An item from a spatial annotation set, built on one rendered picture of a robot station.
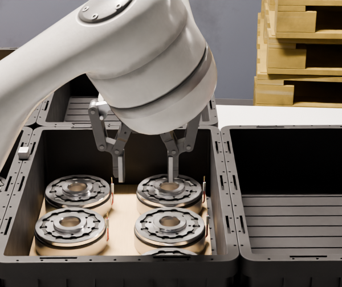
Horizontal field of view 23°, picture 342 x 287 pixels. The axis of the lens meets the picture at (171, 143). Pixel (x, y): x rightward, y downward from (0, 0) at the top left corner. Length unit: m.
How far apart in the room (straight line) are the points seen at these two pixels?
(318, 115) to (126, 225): 0.85
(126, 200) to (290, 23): 1.44
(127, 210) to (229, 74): 2.42
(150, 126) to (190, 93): 0.04
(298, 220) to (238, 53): 2.40
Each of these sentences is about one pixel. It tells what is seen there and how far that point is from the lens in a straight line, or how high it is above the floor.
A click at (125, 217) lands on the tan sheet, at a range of 1.28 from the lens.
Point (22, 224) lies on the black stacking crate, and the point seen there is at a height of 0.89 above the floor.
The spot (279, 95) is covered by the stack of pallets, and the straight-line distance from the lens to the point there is 2.79.
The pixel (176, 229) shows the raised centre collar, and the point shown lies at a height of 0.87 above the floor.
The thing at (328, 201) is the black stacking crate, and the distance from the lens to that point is 1.35.
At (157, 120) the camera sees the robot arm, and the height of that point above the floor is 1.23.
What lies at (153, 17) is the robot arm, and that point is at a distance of 0.60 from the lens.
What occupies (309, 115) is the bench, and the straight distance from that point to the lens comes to 1.99.
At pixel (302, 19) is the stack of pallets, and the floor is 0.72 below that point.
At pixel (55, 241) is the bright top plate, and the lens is 1.17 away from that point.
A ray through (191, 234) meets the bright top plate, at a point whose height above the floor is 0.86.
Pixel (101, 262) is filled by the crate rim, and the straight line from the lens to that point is 1.00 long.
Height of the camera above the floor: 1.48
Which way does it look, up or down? 25 degrees down
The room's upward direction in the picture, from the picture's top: straight up
